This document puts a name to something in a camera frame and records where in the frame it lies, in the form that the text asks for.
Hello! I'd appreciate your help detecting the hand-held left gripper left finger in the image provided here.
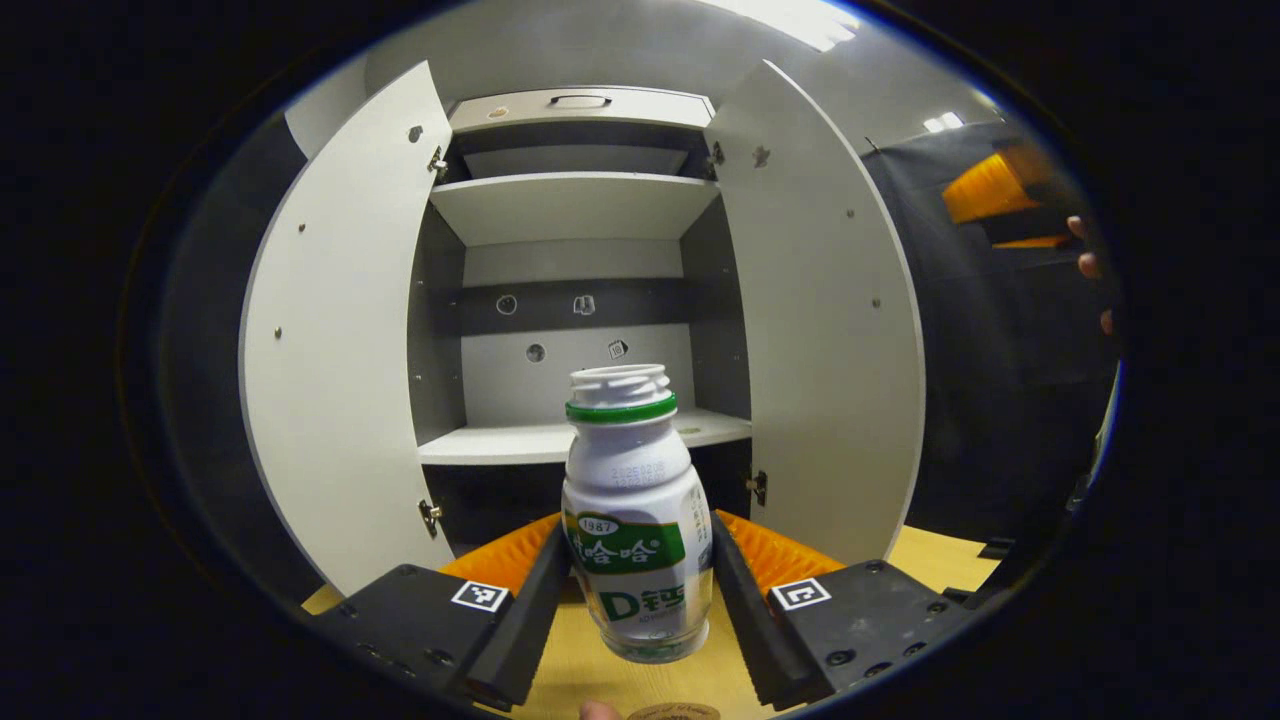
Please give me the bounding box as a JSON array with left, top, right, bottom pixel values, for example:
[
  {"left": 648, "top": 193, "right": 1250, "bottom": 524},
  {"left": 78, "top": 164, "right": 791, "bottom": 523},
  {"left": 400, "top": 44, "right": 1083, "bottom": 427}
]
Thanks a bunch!
[{"left": 305, "top": 512, "right": 573, "bottom": 713}]

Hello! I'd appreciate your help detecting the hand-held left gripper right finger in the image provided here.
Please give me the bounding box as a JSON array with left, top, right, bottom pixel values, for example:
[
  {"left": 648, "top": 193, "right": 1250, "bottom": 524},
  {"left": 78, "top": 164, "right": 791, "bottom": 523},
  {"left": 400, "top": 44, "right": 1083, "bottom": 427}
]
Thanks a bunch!
[{"left": 710, "top": 510, "right": 986, "bottom": 711}]

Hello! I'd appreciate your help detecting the white green-label bottle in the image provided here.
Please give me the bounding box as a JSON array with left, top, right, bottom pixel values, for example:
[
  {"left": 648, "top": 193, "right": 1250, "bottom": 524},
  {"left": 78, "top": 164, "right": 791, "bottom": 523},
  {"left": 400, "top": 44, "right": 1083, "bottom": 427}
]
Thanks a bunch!
[{"left": 560, "top": 363, "right": 716, "bottom": 665}]

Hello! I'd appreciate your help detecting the white cabinet shelf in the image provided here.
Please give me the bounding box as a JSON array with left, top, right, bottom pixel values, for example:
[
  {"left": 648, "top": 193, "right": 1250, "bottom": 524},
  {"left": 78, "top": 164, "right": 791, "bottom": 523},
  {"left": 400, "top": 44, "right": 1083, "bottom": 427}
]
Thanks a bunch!
[
  {"left": 417, "top": 406, "right": 753, "bottom": 467},
  {"left": 430, "top": 172, "right": 721, "bottom": 248}
]

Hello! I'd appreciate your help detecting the white cabinet drawer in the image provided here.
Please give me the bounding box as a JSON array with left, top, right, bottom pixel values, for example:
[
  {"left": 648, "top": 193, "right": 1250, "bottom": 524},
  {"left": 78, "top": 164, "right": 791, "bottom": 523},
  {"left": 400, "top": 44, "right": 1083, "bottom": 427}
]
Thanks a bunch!
[{"left": 447, "top": 86, "right": 717, "bottom": 136}]

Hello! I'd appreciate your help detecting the white and grey cabinet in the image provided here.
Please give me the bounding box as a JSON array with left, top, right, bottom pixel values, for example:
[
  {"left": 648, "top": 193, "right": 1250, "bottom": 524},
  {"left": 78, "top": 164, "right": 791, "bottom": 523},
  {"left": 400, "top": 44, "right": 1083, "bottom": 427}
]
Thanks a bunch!
[{"left": 405, "top": 85, "right": 756, "bottom": 556}]

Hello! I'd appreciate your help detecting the black backdrop cloth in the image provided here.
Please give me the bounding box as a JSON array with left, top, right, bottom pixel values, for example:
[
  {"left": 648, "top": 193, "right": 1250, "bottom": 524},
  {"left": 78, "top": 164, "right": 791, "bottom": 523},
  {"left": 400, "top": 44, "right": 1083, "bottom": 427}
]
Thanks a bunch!
[{"left": 160, "top": 115, "right": 1121, "bottom": 601}]

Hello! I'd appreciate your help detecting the long ceiling light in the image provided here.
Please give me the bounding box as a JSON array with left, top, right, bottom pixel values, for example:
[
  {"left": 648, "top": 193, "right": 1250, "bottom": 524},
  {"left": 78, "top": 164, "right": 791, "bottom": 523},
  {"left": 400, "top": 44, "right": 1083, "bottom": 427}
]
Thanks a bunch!
[{"left": 700, "top": 0, "right": 861, "bottom": 53}]

